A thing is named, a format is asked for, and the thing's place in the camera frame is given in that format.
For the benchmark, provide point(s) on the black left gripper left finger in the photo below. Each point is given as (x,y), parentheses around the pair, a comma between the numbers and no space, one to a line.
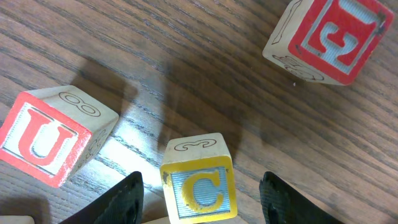
(122,204)

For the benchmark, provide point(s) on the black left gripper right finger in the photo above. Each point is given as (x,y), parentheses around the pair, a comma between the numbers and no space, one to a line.
(282,204)

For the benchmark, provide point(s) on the yellow C letter block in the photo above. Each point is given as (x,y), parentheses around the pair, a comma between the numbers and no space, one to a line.
(198,179)

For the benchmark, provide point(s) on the red U letter block left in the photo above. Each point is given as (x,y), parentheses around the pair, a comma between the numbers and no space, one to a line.
(51,133)

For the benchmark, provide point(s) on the red E letter block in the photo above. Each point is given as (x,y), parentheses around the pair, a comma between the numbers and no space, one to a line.
(328,41)

